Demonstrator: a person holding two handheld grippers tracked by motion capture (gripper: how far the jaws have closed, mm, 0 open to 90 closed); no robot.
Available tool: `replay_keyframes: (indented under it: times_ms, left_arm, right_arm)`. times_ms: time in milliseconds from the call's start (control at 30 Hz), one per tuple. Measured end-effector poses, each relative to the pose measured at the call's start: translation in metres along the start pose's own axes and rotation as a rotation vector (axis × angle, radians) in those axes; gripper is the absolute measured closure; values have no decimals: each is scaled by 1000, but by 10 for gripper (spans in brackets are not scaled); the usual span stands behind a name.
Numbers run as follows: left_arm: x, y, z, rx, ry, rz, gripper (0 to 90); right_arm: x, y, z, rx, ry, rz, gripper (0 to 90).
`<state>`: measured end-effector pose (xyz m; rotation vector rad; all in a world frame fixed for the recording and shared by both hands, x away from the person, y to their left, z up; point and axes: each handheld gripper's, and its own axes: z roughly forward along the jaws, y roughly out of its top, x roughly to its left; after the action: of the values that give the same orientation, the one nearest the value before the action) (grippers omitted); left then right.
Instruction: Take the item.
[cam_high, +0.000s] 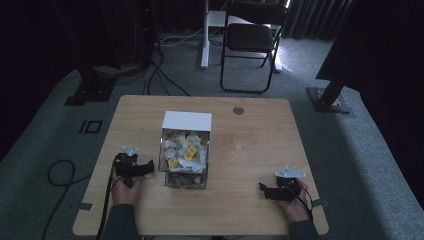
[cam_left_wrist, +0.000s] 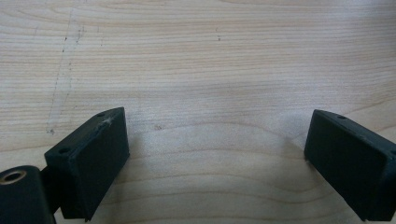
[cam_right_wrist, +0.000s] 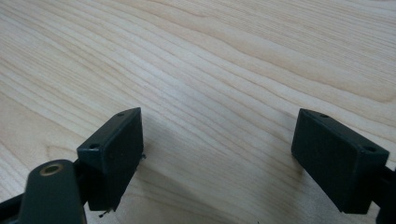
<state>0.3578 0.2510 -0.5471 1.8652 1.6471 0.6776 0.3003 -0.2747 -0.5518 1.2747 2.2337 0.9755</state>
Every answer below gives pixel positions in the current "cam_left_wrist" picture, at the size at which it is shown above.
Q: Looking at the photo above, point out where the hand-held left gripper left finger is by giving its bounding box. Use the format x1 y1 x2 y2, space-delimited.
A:
44 106 131 223

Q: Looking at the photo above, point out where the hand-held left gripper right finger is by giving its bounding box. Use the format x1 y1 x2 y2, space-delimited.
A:
304 108 396 222

